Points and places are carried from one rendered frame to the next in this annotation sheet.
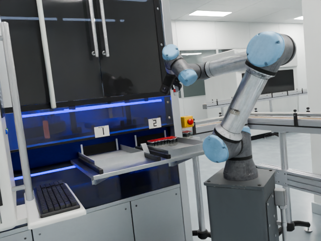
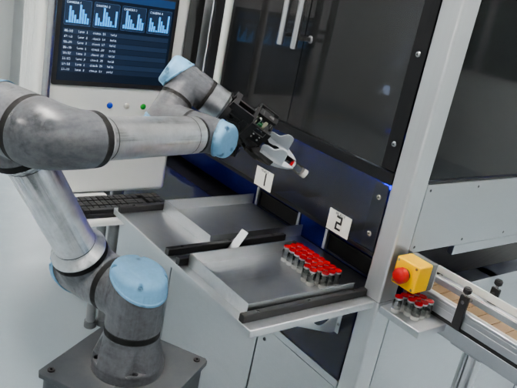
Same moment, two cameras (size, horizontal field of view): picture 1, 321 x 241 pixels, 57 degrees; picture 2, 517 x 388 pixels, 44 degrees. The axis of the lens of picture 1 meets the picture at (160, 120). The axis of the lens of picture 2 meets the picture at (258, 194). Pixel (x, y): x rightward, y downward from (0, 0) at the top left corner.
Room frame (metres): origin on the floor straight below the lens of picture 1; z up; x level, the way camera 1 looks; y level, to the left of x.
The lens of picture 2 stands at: (1.25, -1.50, 1.62)
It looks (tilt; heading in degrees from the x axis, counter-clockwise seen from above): 19 degrees down; 77
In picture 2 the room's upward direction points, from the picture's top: 11 degrees clockwise
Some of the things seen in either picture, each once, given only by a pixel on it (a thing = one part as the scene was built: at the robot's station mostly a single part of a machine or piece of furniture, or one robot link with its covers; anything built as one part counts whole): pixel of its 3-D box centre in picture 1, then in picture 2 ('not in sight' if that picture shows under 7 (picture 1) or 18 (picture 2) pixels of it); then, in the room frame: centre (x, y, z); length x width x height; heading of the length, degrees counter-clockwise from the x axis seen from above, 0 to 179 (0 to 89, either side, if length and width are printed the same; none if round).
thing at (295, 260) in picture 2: (164, 142); (304, 265); (1.75, -0.01, 0.91); 0.18 x 0.02 x 0.05; 117
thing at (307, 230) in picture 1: (289, 231); not in sight; (2.14, -0.88, 0.07); 0.50 x 0.08 x 0.14; 118
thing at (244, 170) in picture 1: (239, 165); (130, 345); (1.31, -0.33, 0.84); 0.15 x 0.15 x 0.10
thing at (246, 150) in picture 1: (236, 139); (134, 294); (1.30, -0.33, 0.96); 0.13 x 0.12 x 0.14; 137
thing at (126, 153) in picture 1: (109, 154); (233, 217); (1.59, 0.30, 0.90); 0.34 x 0.26 x 0.04; 28
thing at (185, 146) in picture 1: (173, 146); (271, 274); (1.65, -0.06, 0.90); 0.34 x 0.26 x 0.04; 27
